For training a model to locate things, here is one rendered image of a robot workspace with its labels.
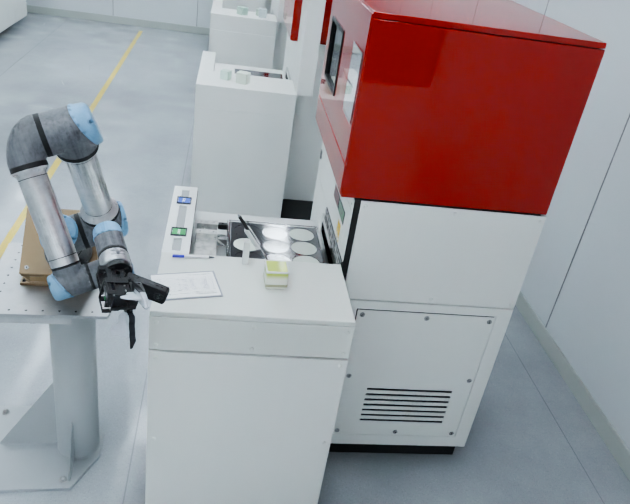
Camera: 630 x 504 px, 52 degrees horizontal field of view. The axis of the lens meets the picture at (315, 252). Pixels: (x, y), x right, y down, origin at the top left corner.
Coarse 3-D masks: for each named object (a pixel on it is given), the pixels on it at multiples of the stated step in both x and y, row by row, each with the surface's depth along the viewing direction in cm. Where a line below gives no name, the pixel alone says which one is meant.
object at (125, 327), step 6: (120, 318) 158; (126, 318) 159; (132, 318) 158; (120, 324) 157; (126, 324) 158; (132, 324) 158; (114, 330) 156; (120, 330) 157; (126, 330) 158; (132, 330) 157; (120, 336) 157; (126, 336) 157; (132, 336) 157; (132, 342) 157
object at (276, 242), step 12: (240, 228) 253; (252, 228) 254; (264, 228) 256; (276, 228) 257; (288, 228) 258; (300, 228) 260; (312, 228) 262; (264, 240) 247; (276, 240) 249; (288, 240) 250; (312, 240) 253; (240, 252) 237; (252, 252) 238; (264, 252) 239; (276, 252) 240; (288, 252) 242
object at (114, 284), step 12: (108, 264) 160; (120, 264) 160; (96, 276) 160; (108, 276) 158; (120, 276) 159; (108, 288) 154; (120, 288) 155; (132, 288) 156; (108, 300) 153; (120, 300) 155; (132, 300) 156; (108, 312) 156
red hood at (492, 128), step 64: (384, 0) 208; (448, 0) 233; (384, 64) 192; (448, 64) 194; (512, 64) 196; (576, 64) 198; (320, 128) 265; (384, 128) 203; (448, 128) 205; (512, 128) 207; (576, 128) 209; (384, 192) 214; (448, 192) 216; (512, 192) 219
